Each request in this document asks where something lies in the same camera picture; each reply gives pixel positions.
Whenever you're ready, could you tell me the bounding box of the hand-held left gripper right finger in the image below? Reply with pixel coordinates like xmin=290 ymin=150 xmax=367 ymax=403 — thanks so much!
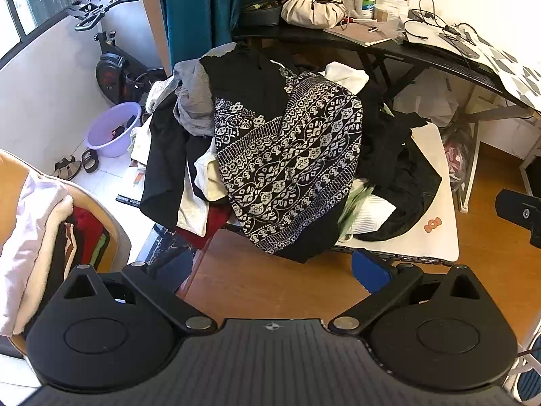
xmin=329 ymin=249 xmax=483 ymax=335

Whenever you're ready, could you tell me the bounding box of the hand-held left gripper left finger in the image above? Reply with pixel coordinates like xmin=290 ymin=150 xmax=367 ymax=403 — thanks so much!
xmin=63 ymin=262 xmax=217 ymax=335

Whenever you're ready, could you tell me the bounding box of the black white patterned sweater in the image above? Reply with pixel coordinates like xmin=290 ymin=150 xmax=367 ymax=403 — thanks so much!
xmin=198 ymin=44 xmax=364 ymax=264

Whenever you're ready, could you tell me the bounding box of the dark navy cloth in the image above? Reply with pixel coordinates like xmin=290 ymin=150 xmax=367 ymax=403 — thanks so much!
xmin=147 ymin=243 xmax=200 ymax=293

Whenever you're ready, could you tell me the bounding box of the green white striped garment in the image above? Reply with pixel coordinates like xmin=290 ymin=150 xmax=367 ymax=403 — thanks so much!
xmin=337 ymin=178 xmax=398 ymax=243

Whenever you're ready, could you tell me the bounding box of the dark red garment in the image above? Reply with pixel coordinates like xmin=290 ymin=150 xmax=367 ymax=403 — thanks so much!
xmin=174 ymin=210 xmax=232 ymax=247

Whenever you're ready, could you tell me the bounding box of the red folded garment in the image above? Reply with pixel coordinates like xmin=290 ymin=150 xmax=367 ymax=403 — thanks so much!
xmin=73 ymin=206 xmax=105 ymax=264

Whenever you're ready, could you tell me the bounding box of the small white table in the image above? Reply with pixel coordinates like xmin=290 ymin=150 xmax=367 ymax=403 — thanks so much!
xmin=338 ymin=120 xmax=460 ymax=264

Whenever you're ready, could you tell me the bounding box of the dark plastic bag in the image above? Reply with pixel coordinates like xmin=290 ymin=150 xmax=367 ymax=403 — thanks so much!
xmin=441 ymin=122 xmax=477 ymax=192

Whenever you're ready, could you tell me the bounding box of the black garment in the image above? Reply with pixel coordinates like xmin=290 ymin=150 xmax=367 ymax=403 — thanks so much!
xmin=338 ymin=85 xmax=443 ymax=243
xmin=139 ymin=92 xmax=212 ymax=230

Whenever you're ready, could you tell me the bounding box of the pale pink folded garment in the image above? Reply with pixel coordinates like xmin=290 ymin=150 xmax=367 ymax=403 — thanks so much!
xmin=0 ymin=173 xmax=75 ymax=338

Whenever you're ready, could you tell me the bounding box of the black slipper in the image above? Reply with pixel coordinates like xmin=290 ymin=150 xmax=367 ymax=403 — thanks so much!
xmin=81 ymin=148 xmax=100 ymax=174

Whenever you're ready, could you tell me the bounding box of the brown sandal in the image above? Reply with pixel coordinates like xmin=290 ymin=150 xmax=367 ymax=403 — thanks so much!
xmin=52 ymin=156 xmax=84 ymax=181

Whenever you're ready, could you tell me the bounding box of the purple plastic basin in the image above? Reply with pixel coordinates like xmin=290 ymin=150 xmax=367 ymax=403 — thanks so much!
xmin=86 ymin=102 xmax=143 ymax=158

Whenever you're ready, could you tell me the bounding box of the geometric print bed sheet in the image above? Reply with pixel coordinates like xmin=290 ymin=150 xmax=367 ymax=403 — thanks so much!
xmin=461 ymin=25 xmax=541 ymax=111

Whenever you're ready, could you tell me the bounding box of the wooden chair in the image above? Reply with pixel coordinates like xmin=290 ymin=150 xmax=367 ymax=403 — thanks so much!
xmin=0 ymin=149 xmax=128 ymax=349

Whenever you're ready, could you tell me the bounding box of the black phone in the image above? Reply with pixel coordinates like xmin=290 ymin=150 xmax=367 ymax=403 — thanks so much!
xmin=439 ymin=33 xmax=481 ymax=60

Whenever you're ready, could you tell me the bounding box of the white blue shoe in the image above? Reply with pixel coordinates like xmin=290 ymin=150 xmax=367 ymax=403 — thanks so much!
xmin=513 ymin=359 xmax=541 ymax=403

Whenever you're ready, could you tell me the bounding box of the grey garment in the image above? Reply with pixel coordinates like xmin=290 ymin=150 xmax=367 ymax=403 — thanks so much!
xmin=172 ymin=58 xmax=217 ymax=137

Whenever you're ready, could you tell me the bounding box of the cream lace garment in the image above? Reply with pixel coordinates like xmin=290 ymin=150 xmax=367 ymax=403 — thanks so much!
xmin=146 ymin=77 xmax=179 ymax=116

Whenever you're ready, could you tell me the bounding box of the black desk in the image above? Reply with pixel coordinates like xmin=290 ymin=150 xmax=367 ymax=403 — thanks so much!
xmin=232 ymin=21 xmax=537 ymax=120

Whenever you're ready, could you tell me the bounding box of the black exercise bike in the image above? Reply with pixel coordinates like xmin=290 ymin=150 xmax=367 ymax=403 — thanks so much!
xmin=63 ymin=0 xmax=166 ymax=107

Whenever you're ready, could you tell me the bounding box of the grey notebook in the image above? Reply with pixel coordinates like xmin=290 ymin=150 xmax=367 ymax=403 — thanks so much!
xmin=323 ymin=23 xmax=395 ymax=47

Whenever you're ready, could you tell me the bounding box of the white bottle blue label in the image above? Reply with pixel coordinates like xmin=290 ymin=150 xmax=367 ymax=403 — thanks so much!
xmin=354 ymin=0 xmax=377 ymax=20

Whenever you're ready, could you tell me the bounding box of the beige bag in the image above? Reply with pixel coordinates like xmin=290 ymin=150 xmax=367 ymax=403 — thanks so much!
xmin=281 ymin=0 xmax=348 ymax=30

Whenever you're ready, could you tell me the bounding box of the teal curtain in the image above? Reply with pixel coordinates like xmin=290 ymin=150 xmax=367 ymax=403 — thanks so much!
xmin=154 ymin=0 xmax=246 ymax=80

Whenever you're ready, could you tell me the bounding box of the black tray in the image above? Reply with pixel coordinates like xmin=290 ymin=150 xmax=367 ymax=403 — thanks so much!
xmin=240 ymin=2 xmax=283 ymax=27

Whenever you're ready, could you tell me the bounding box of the dark framed window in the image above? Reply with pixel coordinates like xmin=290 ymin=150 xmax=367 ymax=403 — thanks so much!
xmin=0 ymin=0 xmax=137 ymax=59

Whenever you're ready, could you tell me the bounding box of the black cable tangle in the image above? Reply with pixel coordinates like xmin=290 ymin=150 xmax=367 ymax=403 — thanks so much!
xmin=403 ymin=0 xmax=468 ymax=44

